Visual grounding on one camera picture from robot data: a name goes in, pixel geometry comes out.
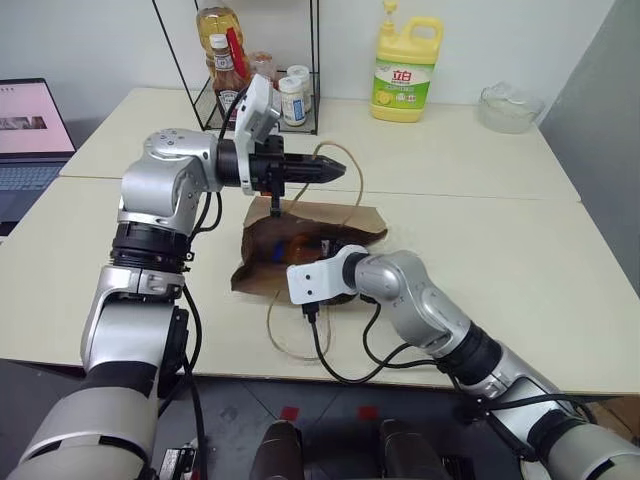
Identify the cooking oil bottle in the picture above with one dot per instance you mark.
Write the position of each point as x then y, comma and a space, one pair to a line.
215, 22

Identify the black box on floor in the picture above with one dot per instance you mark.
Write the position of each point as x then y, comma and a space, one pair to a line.
175, 465

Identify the brown paper bag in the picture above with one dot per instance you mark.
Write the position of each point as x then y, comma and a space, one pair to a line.
260, 270

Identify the small red sauce bottle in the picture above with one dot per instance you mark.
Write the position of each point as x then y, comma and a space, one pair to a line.
262, 67

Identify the white seasoning jar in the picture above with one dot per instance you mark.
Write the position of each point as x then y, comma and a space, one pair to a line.
292, 105
300, 72

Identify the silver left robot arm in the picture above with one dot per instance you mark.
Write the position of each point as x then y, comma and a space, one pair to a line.
150, 170

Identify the red floor tape square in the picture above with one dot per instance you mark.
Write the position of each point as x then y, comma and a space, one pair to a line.
291, 414
368, 412

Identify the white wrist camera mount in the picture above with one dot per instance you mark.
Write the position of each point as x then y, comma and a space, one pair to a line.
312, 280
257, 110

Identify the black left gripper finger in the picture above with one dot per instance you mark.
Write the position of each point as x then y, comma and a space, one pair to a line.
310, 176
310, 162

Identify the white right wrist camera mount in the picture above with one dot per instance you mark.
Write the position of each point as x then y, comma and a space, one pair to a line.
312, 280

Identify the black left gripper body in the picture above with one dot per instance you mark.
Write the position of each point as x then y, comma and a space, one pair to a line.
267, 170

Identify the clear glass bowl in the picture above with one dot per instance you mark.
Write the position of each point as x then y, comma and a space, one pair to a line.
510, 112

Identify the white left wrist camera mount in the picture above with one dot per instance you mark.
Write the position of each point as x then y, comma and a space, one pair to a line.
257, 110

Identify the open laptop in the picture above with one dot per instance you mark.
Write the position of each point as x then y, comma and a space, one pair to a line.
30, 125

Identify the brown bottle blue label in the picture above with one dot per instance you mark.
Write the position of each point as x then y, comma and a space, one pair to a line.
300, 247

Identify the dark rounded shape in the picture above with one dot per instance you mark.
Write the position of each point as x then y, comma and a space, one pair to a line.
407, 450
280, 450

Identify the brown ketchup bottle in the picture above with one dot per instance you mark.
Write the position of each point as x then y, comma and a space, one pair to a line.
225, 80

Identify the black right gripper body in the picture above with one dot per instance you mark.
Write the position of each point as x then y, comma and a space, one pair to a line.
327, 247

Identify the yellow detergent bottle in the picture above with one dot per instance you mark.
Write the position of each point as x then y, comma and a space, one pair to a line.
402, 85

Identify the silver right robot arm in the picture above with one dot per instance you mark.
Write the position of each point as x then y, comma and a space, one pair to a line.
425, 310

